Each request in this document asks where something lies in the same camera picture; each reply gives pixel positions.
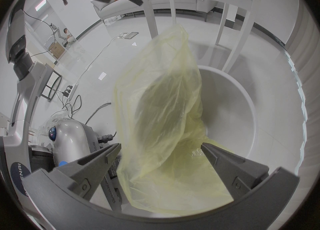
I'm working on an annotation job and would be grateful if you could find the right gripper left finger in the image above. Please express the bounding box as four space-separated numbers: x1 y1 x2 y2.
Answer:
51 142 122 201

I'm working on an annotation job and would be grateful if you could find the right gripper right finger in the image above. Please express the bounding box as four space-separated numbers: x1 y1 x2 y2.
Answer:
201 142 270 200

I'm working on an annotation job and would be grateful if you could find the yellow plastic bag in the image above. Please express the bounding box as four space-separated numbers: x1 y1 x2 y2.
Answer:
113 23 235 216

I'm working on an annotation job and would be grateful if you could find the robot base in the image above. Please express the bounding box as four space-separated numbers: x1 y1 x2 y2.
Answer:
0 62 125 212

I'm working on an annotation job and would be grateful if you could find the white trash bin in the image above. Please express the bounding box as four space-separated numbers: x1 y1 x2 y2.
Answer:
196 65 258 160

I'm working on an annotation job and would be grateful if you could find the person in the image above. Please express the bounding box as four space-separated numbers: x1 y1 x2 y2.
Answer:
61 27 76 48

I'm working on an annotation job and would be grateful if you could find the cardboard box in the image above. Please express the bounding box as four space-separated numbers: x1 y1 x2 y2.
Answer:
48 42 65 58

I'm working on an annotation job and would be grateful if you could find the white power strip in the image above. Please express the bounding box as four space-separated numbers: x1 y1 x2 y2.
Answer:
63 84 78 98

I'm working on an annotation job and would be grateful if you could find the black cable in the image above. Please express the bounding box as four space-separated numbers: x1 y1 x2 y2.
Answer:
85 102 117 145

